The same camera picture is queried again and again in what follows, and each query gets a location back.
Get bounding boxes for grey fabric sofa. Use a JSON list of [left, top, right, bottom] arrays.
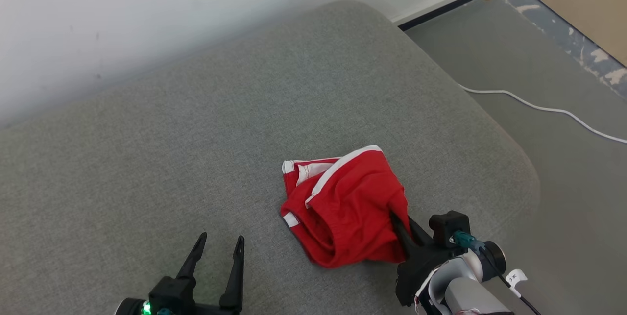
[[0, 0, 540, 315]]

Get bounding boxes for beige board panel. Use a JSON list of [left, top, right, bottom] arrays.
[[521, 0, 627, 67]]

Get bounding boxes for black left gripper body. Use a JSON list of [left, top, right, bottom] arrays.
[[191, 303, 243, 315]]

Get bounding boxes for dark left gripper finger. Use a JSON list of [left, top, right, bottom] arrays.
[[176, 232, 208, 280], [219, 236, 245, 312]]

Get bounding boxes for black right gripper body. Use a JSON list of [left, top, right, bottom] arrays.
[[395, 242, 471, 307]]

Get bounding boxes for red shorts with white stripe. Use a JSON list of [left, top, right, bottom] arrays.
[[280, 145, 411, 268]]

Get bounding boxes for dark baseboard strip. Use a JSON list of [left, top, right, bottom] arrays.
[[397, 0, 532, 31]]

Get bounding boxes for white floor cable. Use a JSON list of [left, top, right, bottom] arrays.
[[458, 84, 627, 145]]

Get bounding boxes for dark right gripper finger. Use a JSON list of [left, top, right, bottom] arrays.
[[408, 216, 435, 248], [389, 211, 418, 260]]

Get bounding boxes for black right cable teal plug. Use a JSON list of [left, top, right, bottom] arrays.
[[452, 231, 543, 315]]

